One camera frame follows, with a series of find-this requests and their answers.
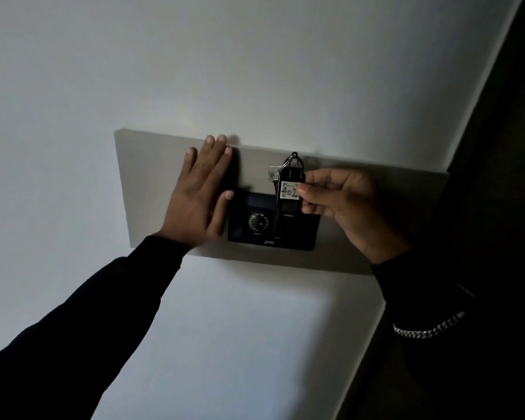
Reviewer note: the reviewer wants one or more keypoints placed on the person's right hand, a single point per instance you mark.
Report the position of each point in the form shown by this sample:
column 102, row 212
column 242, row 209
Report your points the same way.
column 358, row 214

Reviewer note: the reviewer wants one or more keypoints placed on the black key tag with label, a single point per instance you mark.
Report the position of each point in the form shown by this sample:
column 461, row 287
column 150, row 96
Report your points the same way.
column 288, row 204

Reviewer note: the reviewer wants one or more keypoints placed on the person's right thumb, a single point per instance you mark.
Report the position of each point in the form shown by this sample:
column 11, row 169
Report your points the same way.
column 314, row 193

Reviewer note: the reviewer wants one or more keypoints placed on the person's left little finger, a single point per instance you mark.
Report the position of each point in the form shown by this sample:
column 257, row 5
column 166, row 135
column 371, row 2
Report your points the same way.
column 189, row 164

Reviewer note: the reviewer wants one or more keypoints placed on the person's left hand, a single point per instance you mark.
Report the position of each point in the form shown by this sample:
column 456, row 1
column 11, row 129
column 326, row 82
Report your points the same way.
column 192, row 205

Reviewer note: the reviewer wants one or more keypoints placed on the grey wall mounting board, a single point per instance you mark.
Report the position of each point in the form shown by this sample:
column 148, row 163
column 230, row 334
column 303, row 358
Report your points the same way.
column 148, row 192

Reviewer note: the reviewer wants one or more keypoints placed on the person's left thumb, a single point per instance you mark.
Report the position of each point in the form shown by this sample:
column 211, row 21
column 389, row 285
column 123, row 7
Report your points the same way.
column 223, row 212

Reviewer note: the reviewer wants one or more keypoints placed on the person's left middle finger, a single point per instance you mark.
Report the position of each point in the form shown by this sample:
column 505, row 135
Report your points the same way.
column 216, row 155

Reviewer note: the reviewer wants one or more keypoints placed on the person's left forearm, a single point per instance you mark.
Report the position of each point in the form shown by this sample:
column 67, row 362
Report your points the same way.
column 78, row 328

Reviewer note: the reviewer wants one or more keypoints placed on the silver key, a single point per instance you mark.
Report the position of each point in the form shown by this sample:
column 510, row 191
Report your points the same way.
column 273, row 174

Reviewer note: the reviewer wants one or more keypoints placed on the black wall control panel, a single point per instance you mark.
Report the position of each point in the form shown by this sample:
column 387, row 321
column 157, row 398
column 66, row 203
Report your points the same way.
column 262, row 234

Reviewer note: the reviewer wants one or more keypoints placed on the person's right forearm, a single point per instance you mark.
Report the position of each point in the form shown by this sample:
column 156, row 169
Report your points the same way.
column 455, row 354

